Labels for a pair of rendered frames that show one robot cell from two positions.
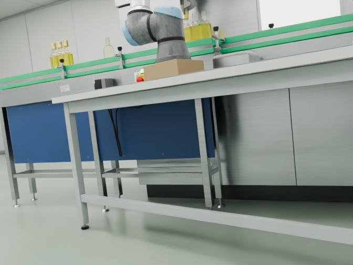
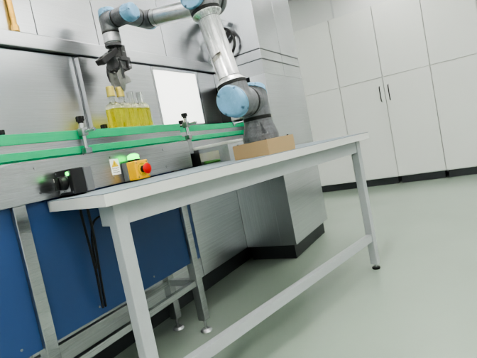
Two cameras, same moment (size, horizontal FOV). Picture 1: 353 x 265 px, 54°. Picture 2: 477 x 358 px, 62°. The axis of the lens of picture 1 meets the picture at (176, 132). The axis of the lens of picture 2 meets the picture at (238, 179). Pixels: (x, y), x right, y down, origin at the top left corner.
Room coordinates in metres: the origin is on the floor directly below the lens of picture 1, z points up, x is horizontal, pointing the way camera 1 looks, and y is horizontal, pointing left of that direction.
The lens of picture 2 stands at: (1.49, 1.64, 0.79)
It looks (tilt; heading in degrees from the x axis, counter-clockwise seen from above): 4 degrees down; 274
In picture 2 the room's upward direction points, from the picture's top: 11 degrees counter-clockwise
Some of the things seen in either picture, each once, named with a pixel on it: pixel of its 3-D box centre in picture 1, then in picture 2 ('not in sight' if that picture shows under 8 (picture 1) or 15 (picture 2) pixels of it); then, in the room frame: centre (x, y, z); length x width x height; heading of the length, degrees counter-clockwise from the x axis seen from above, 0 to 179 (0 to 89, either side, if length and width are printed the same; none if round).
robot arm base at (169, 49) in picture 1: (172, 51); (259, 128); (1.47, -0.02, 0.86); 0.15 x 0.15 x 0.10
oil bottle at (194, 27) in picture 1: (197, 40); (136, 126); (2.01, -0.18, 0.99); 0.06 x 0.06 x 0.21; 64
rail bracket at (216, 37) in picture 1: (218, 39); (182, 127); (1.82, -0.27, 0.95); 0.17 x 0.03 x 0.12; 153
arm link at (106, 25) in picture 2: not in sight; (108, 21); (2.02, -0.14, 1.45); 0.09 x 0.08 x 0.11; 154
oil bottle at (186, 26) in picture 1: (188, 42); (127, 126); (2.04, -0.12, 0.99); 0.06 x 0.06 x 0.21; 63
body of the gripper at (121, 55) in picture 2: not in sight; (117, 57); (2.03, -0.15, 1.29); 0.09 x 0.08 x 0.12; 63
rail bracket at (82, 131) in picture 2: (118, 58); (88, 133); (2.05, 0.29, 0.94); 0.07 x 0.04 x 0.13; 153
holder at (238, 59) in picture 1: (238, 66); (214, 155); (1.71, -0.34, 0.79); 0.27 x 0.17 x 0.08; 153
